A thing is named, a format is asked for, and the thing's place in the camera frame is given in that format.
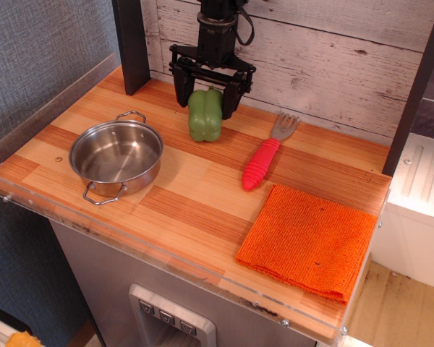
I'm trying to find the dark shelf post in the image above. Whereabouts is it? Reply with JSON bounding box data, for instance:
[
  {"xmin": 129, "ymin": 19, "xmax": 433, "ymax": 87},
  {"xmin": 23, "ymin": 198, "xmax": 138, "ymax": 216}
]
[
  {"xmin": 382, "ymin": 25, "xmax": 434, "ymax": 176},
  {"xmin": 111, "ymin": 0, "xmax": 150, "ymax": 95}
]

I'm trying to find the red handled toy fork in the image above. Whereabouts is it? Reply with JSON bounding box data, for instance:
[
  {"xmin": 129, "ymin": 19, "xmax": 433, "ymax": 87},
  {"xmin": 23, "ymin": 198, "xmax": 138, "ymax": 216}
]
[{"xmin": 242, "ymin": 115, "xmax": 299, "ymax": 192}]

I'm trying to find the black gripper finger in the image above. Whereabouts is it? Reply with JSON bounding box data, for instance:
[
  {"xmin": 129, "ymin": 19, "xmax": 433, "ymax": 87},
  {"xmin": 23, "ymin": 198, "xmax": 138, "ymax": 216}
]
[
  {"xmin": 222, "ymin": 82, "xmax": 244, "ymax": 120},
  {"xmin": 173, "ymin": 68, "xmax": 195, "ymax": 107}
]

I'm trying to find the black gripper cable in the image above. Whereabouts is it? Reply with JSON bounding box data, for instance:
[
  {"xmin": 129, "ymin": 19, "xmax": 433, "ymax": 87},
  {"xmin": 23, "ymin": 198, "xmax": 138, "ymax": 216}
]
[{"xmin": 234, "ymin": 7, "xmax": 256, "ymax": 47}]

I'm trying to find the green toy bell pepper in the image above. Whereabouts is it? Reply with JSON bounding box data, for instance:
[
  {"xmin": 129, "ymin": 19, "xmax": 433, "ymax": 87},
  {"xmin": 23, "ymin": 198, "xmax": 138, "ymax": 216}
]
[{"xmin": 188, "ymin": 86, "xmax": 223, "ymax": 142}]

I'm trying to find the orange folded cloth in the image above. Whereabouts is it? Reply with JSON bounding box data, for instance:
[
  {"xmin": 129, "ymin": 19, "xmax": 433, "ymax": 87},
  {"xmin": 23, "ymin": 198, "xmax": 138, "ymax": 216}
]
[{"xmin": 235, "ymin": 184, "xmax": 377, "ymax": 304}]

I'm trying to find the yellow black object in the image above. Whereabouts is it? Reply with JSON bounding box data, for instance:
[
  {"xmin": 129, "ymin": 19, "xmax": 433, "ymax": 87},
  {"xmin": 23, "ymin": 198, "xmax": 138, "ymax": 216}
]
[{"xmin": 0, "ymin": 332, "xmax": 43, "ymax": 347}]

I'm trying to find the white toy sink unit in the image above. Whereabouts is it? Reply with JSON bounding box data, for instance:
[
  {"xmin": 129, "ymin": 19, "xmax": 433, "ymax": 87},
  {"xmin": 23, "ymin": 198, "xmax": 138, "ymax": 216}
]
[{"xmin": 371, "ymin": 134, "xmax": 434, "ymax": 287}]

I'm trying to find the dark left shelf post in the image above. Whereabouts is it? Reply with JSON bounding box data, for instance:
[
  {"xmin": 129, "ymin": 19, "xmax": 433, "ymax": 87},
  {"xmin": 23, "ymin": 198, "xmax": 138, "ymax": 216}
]
[{"xmin": 111, "ymin": 0, "xmax": 150, "ymax": 95}]

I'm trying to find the dark right shelf post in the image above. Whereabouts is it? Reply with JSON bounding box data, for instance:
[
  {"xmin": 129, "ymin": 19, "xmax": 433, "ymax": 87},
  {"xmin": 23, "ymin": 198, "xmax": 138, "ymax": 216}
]
[{"xmin": 382, "ymin": 25, "xmax": 434, "ymax": 176}]

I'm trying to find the stainless steel pot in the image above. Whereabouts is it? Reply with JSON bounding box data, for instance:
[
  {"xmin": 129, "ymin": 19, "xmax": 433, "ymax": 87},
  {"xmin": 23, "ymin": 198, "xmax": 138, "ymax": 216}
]
[{"xmin": 69, "ymin": 111, "xmax": 163, "ymax": 206}]

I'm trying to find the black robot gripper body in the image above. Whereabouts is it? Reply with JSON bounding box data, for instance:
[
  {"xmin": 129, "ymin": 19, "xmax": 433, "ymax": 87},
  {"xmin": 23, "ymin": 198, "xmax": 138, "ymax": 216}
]
[{"xmin": 169, "ymin": 17, "xmax": 256, "ymax": 93}]

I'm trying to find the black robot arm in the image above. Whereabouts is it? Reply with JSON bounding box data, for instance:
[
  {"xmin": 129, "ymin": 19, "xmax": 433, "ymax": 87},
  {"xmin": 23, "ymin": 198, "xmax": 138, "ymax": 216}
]
[{"xmin": 169, "ymin": 1, "xmax": 256, "ymax": 120}]

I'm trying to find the clear acrylic guard rail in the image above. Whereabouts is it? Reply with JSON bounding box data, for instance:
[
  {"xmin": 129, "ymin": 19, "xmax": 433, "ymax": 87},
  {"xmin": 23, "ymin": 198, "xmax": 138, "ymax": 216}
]
[{"xmin": 0, "ymin": 168, "xmax": 348, "ymax": 346}]

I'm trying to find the grey toy fridge cabinet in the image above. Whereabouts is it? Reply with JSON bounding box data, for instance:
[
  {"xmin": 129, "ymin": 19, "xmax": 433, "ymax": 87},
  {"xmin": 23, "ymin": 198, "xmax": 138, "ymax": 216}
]
[{"xmin": 51, "ymin": 221, "xmax": 315, "ymax": 346}]

